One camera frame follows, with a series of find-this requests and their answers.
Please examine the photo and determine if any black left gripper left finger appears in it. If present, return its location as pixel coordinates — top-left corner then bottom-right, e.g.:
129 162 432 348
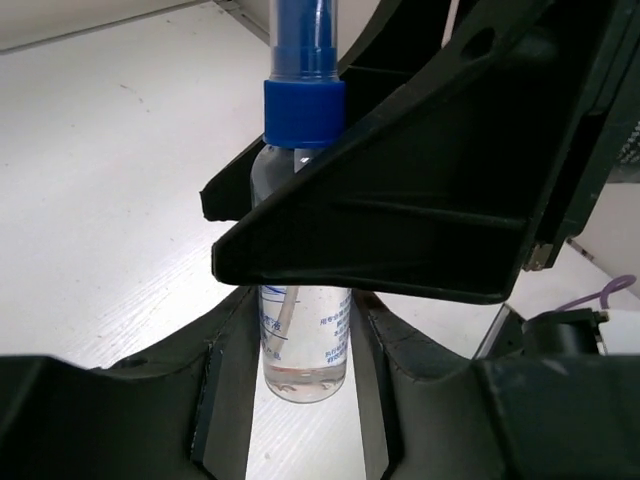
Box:
1 287 259 479

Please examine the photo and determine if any clear spray bottle blue cap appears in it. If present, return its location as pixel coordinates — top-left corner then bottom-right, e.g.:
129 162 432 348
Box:
249 0 355 405

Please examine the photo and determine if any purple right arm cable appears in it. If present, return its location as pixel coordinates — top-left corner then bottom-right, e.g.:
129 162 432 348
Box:
549 273 636 314

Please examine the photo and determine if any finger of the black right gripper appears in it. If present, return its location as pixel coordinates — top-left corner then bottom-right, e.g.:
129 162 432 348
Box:
212 1 611 304
200 1 455 221

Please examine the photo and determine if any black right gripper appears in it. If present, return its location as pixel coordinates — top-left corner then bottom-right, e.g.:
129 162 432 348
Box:
523 1 639 271

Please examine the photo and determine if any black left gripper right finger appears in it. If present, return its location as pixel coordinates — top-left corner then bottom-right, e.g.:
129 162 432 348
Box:
351 292 639 479

